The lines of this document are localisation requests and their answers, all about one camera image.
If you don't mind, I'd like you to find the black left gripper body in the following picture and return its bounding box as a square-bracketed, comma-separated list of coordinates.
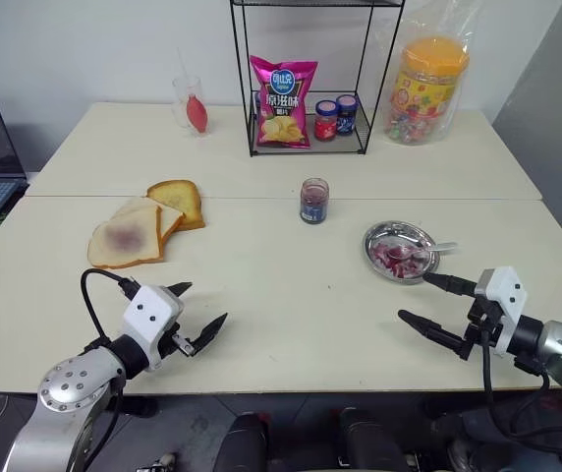
[157, 314, 198, 363]

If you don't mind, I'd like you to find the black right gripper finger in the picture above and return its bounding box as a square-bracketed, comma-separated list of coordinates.
[397, 309, 473, 363]
[421, 272, 478, 298]

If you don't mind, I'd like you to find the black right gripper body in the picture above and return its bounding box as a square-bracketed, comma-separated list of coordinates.
[465, 296, 503, 346]

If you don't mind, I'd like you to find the clear plastic spoon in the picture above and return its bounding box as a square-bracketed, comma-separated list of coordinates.
[386, 240, 461, 261]

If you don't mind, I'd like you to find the white bread slice purple jam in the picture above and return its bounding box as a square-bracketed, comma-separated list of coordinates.
[87, 205, 167, 269]

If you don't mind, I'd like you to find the red-stained residue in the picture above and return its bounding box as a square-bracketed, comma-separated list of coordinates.
[370, 240, 430, 280]

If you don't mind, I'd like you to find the white bread slice faint stain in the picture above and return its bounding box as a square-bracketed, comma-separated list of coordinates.
[108, 196, 187, 248]

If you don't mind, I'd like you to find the toasted golden bread slice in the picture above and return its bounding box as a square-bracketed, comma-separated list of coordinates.
[145, 179, 207, 230]

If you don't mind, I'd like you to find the open blue label jam jar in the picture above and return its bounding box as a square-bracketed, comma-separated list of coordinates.
[300, 177, 330, 226]

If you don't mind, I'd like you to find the blue lid jar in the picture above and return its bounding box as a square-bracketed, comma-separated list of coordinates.
[335, 94, 360, 137]

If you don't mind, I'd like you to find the red lid jar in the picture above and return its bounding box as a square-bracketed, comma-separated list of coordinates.
[314, 99, 339, 144]

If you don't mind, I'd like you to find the round metal plate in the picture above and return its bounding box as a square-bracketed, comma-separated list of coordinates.
[362, 220, 440, 282]

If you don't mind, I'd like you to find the dark rounded shape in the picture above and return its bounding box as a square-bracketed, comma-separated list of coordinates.
[224, 412, 270, 472]
[337, 406, 410, 472]

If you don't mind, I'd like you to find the red teardrop-shaped object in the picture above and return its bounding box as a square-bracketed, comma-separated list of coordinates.
[186, 93, 212, 135]

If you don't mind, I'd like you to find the candy jar orange lid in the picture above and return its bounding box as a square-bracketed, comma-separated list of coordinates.
[384, 36, 471, 145]

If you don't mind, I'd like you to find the plastic cup with red item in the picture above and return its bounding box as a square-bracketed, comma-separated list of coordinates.
[171, 74, 204, 130]

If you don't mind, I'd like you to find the pink potato chips bag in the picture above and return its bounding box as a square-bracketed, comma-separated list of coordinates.
[249, 54, 319, 150]

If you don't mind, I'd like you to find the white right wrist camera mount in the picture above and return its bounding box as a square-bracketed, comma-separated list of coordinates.
[473, 266, 530, 356]

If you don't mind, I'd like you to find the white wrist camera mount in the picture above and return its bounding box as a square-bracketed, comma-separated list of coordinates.
[122, 284, 186, 373]
[473, 266, 530, 356]

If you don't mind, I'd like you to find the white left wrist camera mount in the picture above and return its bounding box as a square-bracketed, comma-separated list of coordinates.
[122, 284, 186, 373]

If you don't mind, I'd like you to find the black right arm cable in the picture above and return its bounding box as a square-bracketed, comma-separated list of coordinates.
[480, 326, 562, 439]

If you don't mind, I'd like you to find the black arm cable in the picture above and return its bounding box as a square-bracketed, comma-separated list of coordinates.
[77, 267, 138, 472]
[480, 326, 562, 439]

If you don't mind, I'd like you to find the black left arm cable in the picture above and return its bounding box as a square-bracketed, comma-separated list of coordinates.
[77, 267, 138, 472]

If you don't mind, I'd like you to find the black wire shelf rack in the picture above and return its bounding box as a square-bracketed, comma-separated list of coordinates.
[229, 0, 403, 158]

